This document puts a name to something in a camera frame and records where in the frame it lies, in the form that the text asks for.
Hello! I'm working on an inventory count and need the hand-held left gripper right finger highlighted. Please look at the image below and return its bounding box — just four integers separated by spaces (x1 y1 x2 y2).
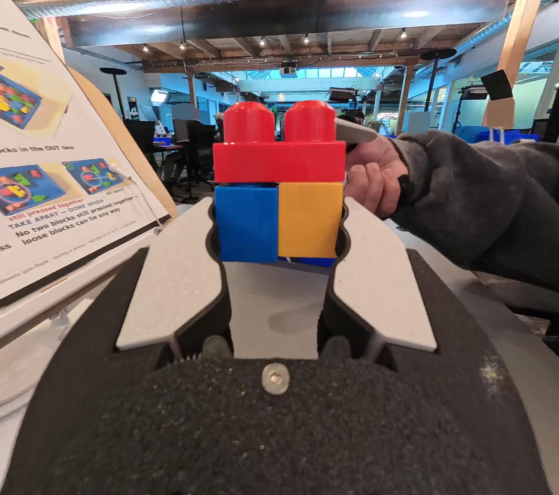
321 196 438 362

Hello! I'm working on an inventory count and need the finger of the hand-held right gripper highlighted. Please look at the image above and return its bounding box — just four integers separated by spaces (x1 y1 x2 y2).
334 116 379 145

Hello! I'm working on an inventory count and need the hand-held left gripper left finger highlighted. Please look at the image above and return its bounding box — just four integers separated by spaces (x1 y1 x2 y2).
115 196 233 362

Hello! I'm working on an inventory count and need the red two-stud toy block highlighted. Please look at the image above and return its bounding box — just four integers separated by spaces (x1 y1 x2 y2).
213 100 347 184

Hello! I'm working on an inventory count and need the blue single-stud toy block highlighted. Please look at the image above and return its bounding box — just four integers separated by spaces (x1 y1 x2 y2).
214 183 280 263

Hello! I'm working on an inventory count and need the yellow single-stud toy block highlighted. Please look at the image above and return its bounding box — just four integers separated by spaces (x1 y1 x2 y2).
277 182 344 260

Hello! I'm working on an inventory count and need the grey desk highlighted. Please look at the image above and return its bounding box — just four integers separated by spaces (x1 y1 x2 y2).
175 203 559 495

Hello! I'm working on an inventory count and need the person's right hand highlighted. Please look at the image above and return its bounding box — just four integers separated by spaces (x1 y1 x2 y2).
345 134 410 219

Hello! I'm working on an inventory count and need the black floor lamp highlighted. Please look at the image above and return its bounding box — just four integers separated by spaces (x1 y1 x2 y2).
100 67 127 120
420 47 457 102

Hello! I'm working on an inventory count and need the black office chair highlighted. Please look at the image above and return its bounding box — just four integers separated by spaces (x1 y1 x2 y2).
123 119 163 173
174 120 217 204

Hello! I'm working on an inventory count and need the white stand with wooden board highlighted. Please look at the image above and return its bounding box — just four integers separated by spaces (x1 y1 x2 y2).
0 66 179 419

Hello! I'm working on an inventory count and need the black light panel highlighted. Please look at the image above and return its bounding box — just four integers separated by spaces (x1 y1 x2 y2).
480 69 514 101

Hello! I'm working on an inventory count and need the printed instruction sheet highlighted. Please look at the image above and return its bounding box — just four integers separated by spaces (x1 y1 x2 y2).
0 0 172 308

